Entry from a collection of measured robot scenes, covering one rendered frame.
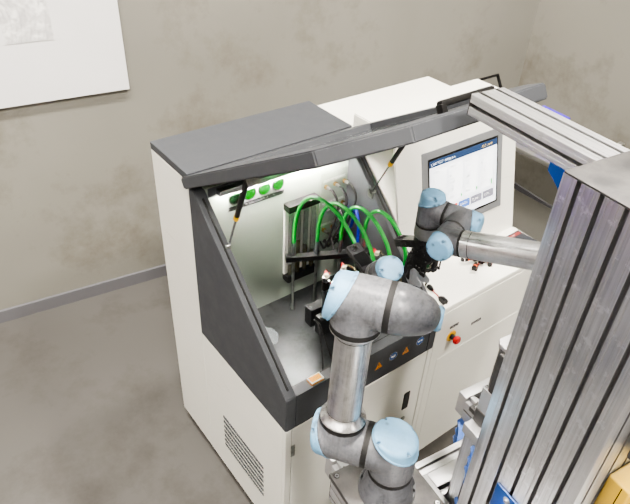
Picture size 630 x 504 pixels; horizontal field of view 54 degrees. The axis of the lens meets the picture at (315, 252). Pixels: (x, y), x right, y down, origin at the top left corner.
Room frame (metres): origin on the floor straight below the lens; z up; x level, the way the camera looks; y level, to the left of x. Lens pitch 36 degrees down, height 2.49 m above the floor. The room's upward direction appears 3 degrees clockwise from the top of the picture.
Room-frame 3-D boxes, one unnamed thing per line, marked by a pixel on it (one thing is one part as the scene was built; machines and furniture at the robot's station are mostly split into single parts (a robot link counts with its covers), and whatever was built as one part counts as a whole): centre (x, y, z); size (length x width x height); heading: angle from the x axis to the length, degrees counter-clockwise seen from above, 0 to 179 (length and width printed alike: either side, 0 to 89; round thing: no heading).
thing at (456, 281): (2.02, -0.68, 0.96); 0.70 x 0.22 x 0.03; 129
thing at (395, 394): (1.50, -0.20, 0.44); 0.65 x 0.02 x 0.68; 129
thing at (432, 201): (1.53, -0.34, 1.54); 0.09 x 0.08 x 0.11; 59
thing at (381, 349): (1.52, -0.19, 0.87); 0.62 x 0.04 x 0.16; 129
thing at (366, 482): (0.93, -0.22, 1.09); 0.15 x 0.15 x 0.10
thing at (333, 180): (2.06, -0.07, 1.20); 0.13 x 0.03 x 0.31; 129
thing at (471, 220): (1.47, -0.41, 1.54); 0.11 x 0.11 x 0.08; 59
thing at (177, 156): (2.28, -0.03, 0.75); 1.40 x 0.28 x 1.50; 129
